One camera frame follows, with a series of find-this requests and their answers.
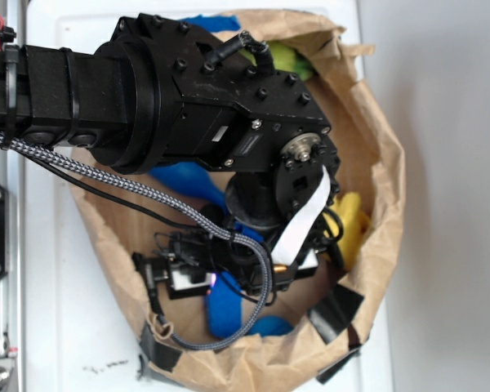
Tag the blue ball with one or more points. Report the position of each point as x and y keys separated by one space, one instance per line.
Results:
x=270 y=325

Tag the green plush toy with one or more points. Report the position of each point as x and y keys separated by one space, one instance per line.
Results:
x=290 y=60

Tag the blue tape piece on rim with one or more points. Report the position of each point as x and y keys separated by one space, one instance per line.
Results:
x=213 y=24

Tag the brown paper bag bin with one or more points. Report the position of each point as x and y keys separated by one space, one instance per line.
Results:
x=331 y=315

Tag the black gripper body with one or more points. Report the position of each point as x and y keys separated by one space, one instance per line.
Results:
x=214 y=255

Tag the blue felt strip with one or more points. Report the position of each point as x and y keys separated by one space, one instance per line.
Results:
x=224 y=306

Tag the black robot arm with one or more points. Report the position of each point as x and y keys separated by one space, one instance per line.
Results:
x=209 y=118

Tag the blue plastic bottle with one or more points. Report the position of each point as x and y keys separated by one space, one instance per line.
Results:
x=189 y=179

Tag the aluminium frame rail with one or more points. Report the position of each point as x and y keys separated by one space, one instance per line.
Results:
x=12 y=281

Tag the yellow cloth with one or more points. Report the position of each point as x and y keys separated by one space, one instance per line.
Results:
x=355 y=225

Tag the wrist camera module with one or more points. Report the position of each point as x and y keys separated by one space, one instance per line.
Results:
x=185 y=280

